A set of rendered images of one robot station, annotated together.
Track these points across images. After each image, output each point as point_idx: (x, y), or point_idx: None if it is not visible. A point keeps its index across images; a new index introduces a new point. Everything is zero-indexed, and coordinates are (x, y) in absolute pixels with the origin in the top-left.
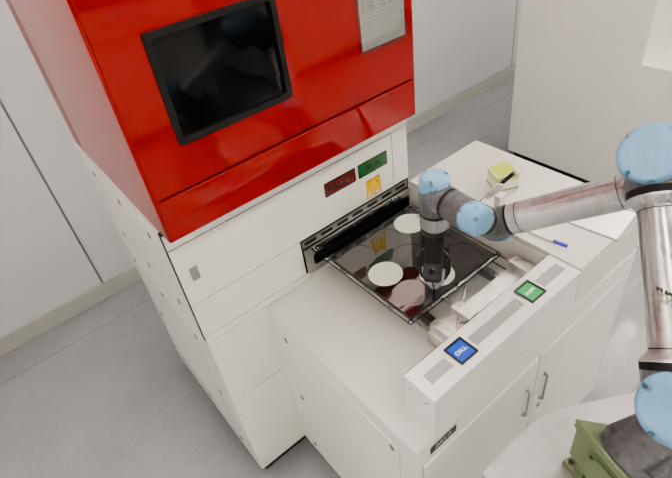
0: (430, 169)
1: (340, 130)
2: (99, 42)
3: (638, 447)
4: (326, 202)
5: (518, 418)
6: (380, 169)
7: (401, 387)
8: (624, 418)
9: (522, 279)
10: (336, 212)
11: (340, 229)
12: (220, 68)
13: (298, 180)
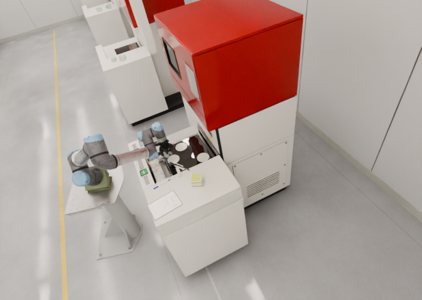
0: (159, 124)
1: (191, 104)
2: (158, 32)
3: (89, 168)
4: (200, 122)
5: None
6: (211, 136)
7: None
8: (97, 172)
9: (149, 172)
10: (203, 128)
11: (203, 134)
12: (171, 56)
13: None
